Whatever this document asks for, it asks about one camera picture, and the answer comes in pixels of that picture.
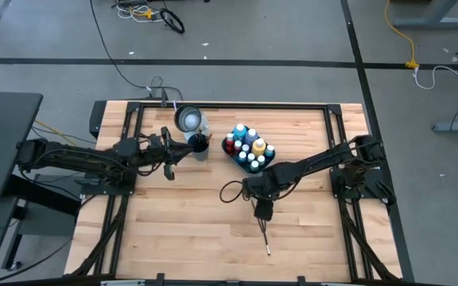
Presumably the grey table base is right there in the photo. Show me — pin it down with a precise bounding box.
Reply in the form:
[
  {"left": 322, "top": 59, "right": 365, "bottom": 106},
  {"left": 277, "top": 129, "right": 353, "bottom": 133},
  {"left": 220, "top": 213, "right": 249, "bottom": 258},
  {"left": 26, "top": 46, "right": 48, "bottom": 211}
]
[{"left": 391, "top": 0, "right": 458, "bottom": 29}]

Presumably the large yellow paint bottle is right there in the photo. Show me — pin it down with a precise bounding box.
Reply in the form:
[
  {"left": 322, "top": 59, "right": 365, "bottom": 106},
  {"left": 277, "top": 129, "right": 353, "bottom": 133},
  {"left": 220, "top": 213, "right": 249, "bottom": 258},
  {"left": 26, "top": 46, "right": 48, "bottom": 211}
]
[{"left": 251, "top": 137, "right": 268, "bottom": 157}]

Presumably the white and yellow cable bundle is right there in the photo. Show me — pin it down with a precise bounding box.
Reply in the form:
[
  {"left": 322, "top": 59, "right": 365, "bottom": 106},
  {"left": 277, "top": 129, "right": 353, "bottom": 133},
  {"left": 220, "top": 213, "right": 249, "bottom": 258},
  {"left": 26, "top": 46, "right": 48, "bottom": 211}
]
[{"left": 111, "top": 0, "right": 162, "bottom": 23}]

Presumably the large lavender paint bottle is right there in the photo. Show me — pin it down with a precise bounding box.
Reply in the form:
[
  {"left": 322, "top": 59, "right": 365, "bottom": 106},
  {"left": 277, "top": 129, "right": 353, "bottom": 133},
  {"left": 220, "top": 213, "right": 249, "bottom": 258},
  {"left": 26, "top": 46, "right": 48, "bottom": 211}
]
[{"left": 243, "top": 127, "right": 259, "bottom": 145}]

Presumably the grey desk base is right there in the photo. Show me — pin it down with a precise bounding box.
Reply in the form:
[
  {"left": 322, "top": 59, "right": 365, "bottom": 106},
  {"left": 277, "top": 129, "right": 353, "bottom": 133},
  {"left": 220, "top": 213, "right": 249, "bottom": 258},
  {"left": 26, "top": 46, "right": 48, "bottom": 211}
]
[{"left": 0, "top": 173, "right": 83, "bottom": 272}]

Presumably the dark teal brush cup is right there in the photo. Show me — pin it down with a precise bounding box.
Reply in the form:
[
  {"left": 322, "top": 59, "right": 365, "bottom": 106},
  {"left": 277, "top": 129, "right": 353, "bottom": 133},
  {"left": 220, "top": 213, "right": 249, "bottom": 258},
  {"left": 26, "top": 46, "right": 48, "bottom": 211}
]
[{"left": 187, "top": 132, "right": 212, "bottom": 162}]

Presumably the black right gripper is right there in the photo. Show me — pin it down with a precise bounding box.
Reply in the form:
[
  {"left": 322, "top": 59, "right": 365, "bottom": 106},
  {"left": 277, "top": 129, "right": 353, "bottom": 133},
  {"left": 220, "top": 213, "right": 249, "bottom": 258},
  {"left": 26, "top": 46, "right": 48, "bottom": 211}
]
[{"left": 243, "top": 172, "right": 281, "bottom": 236}]

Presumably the black aluminium rig frame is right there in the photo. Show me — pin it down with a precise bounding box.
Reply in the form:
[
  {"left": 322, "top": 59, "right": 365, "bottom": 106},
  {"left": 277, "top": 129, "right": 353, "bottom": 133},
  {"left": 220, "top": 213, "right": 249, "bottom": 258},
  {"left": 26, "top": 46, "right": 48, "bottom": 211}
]
[{"left": 64, "top": 99, "right": 416, "bottom": 286}]

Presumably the black floor cable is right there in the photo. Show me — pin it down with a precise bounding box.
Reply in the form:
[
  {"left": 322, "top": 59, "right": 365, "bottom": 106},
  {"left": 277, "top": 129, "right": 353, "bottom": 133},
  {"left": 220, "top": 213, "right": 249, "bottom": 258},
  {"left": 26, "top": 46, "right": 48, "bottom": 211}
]
[{"left": 89, "top": 0, "right": 184, "bottom": 101}]

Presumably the yellow extension cord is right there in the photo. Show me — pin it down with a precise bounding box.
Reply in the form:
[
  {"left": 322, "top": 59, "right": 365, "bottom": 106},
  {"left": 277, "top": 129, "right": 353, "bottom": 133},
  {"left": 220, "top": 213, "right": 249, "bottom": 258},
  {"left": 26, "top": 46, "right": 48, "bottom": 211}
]
[{"left": 383, "top": 0, "right": 420, "bottom": 69}]

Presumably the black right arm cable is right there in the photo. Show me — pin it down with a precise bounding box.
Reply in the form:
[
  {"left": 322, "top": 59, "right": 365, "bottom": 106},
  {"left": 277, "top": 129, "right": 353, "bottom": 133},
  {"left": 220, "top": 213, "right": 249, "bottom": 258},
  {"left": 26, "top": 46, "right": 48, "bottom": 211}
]
[{"left": 219, "top": 180, "right": 256, "bottom": 204}]

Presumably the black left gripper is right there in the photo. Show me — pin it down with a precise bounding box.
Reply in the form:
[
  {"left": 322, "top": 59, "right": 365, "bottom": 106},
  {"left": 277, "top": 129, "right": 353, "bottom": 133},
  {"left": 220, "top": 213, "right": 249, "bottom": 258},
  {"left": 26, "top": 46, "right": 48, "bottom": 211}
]
[{"left": 153, "top": 126, "right": 195, "bottom": 182}]

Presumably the white floor cable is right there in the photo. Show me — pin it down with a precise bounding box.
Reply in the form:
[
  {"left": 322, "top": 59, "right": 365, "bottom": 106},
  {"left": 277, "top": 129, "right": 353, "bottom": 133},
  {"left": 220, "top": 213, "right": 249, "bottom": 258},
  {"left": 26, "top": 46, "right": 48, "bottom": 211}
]
[{"left": 413, "top": 65, "right": 458, "bottom": 106}]

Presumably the large teal paint bottle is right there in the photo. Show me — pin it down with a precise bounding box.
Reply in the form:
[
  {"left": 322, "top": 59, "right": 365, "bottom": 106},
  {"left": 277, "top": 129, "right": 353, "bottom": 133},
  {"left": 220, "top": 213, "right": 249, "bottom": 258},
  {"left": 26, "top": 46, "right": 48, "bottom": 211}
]
[{"left": 232, "top": 122, "right": 248, "bottom": 141}]

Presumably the black cable coil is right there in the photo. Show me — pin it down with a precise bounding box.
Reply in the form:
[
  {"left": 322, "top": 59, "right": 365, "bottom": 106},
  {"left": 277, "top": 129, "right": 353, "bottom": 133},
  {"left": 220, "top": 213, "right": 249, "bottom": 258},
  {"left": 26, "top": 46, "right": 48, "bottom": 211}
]
[{"left": 159, "top": 7, "right": 185, "bottom": 35}]

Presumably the blue-grey plastic caddy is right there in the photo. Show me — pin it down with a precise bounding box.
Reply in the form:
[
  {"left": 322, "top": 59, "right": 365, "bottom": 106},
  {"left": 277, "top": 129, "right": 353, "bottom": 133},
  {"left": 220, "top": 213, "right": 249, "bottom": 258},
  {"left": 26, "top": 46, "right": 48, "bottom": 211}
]
[{"left": 220, "top": 123, "right": 277, "bottom": 175}]

